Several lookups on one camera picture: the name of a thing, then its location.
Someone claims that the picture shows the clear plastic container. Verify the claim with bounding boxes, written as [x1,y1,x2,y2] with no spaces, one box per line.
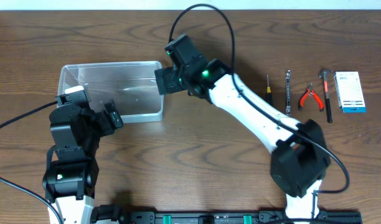
[57,61,164,123]

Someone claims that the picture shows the red handled pliers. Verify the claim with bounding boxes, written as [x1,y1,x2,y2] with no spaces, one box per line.
[298,82,325,112]

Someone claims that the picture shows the small black orange hammer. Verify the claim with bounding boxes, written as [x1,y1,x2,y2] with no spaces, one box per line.
[319,70,332,123]

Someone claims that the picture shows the white blue cardboard box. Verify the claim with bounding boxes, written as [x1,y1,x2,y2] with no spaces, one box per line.
[334,72,366,113]

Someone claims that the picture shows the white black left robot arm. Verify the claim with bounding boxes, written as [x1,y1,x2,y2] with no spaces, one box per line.
[42,90,123,223]

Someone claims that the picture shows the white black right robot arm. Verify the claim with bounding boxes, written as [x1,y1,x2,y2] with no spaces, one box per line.
[154,56,331,221]

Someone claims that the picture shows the black yellow screwdriver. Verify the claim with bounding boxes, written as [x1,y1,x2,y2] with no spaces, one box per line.
[266,75,273,106]

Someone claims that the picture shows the silver wrench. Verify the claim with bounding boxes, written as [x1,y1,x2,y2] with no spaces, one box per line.
[285,70,291,116]

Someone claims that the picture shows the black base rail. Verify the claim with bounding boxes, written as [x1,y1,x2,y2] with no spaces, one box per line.
[89,205,362,224]

